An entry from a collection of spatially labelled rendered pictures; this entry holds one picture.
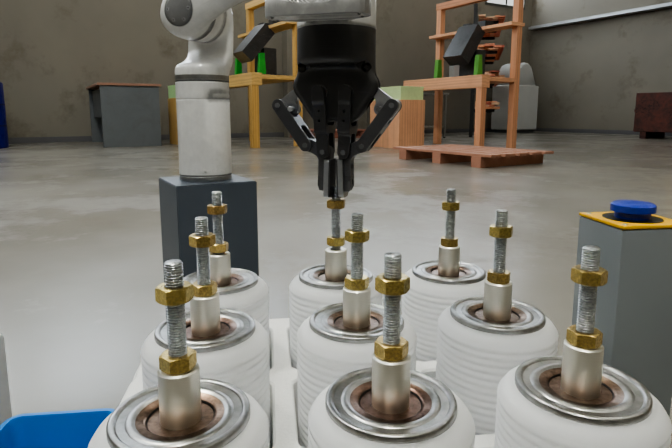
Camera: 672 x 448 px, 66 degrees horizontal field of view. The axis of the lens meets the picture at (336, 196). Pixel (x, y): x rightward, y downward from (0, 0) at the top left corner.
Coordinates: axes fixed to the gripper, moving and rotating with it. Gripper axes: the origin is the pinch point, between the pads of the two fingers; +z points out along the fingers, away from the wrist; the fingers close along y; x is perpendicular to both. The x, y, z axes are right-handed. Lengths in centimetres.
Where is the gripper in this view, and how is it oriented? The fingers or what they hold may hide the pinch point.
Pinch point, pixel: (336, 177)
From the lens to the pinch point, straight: 51.8
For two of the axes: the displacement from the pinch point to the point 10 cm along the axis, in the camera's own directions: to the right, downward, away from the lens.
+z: 0.0, 9.9, 1.6
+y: -9.6, -0.5, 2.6
